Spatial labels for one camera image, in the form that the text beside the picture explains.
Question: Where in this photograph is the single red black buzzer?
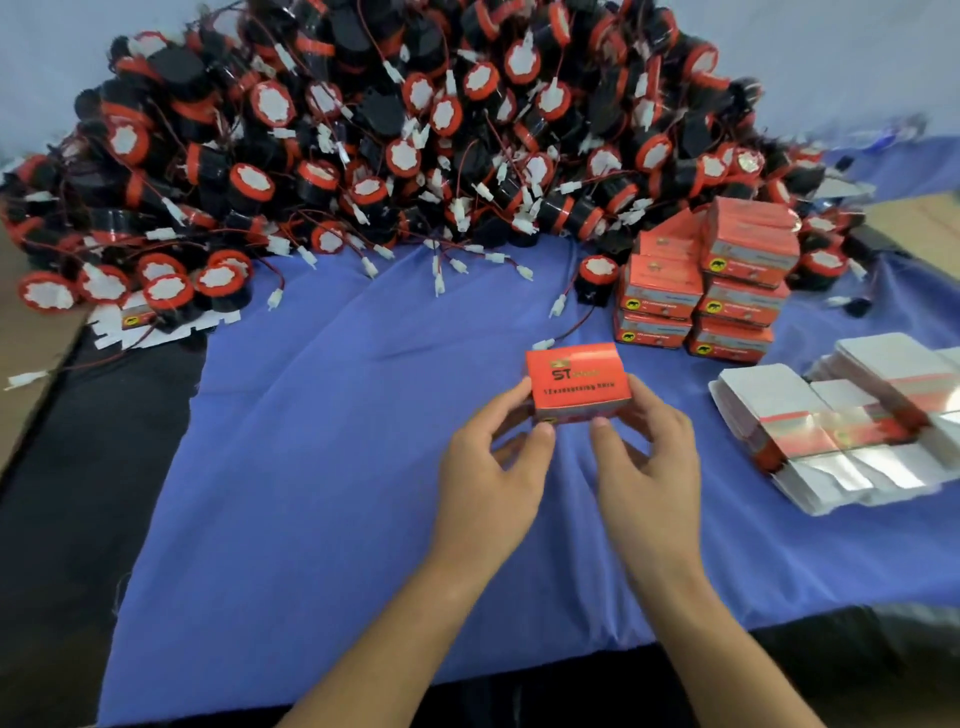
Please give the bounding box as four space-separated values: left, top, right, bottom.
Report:
532 252 621 351

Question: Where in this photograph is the blue cloth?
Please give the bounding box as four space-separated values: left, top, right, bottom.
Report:
97 135 960 728

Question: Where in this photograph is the person's left hand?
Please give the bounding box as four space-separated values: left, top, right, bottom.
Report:
427 375 560 584

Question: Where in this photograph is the stack of paper boxes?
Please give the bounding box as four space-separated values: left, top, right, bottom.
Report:
708 333 960 516

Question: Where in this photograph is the person's right forearm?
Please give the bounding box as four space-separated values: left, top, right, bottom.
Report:
637 562 827 728

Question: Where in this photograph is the brown cardboard sheet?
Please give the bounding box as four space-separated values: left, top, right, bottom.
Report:
0 240 84 474
870 192 960 279

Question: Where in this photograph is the pile of black red buzzers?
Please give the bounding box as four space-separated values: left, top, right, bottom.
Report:
0 0 872 324

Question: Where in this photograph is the person's left forearm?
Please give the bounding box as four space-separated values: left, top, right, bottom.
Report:
277 547 497 728

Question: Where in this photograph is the person's right hand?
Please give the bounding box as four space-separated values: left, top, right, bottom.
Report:
589 375 707 590

